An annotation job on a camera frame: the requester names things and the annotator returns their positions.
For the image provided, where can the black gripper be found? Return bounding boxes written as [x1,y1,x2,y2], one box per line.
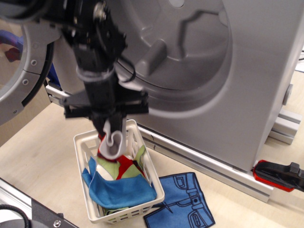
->
[60,67,149,140]

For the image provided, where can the grey felt cloth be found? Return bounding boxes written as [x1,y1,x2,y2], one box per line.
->
[98,120,126,160]

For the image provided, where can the red felt cloth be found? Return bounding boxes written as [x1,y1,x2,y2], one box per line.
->
[97,146,146,180]

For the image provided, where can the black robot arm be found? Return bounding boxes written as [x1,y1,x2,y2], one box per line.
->
[0,0,148,138]

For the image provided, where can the white plastic laundry basket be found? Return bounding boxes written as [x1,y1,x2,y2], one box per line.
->
[74,130,165,224]

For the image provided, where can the grey round machine door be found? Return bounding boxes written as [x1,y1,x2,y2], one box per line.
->
[0,20,60,124]

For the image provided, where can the grey toy washing machine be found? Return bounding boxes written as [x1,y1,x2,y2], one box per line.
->
[106,0,304,171]

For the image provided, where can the blue felt cloth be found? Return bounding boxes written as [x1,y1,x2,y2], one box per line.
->
[82,157,157,209]

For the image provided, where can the blue felt jeans shorts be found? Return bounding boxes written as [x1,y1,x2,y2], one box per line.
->
[144,172,215,228]

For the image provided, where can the short aluminium profile block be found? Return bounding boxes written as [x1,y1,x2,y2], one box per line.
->
[268,109,303,145]

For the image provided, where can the red black clamp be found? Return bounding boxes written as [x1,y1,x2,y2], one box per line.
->
[252,160,304,192]

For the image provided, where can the aluminium frame with black plate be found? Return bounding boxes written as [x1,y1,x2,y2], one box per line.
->
[0,179,76,228]

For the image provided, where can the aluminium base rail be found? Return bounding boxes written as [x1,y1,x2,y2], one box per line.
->
[45,80,274,203]

